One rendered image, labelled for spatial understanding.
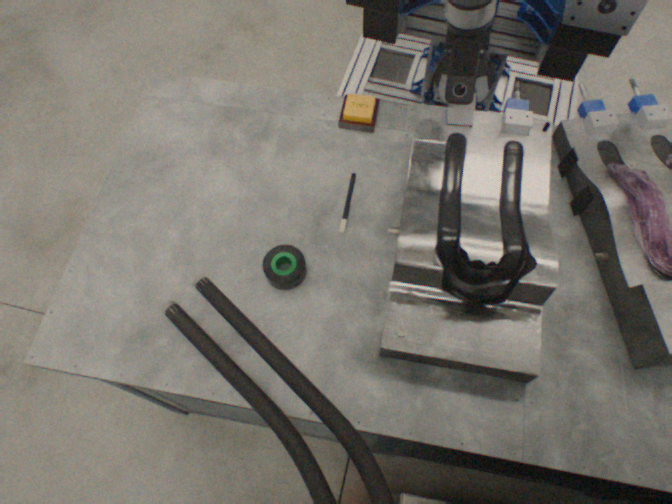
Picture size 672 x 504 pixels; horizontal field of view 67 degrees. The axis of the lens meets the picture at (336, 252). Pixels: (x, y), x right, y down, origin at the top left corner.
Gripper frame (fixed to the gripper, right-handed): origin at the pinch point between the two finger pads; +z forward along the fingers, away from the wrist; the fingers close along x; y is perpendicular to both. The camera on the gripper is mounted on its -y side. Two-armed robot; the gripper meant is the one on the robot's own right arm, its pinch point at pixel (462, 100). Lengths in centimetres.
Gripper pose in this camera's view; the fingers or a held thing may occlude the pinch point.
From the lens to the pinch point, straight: 103.4
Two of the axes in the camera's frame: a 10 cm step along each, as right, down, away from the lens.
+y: 1.7, -9.5, 2.8
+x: -9.7, -1.1, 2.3
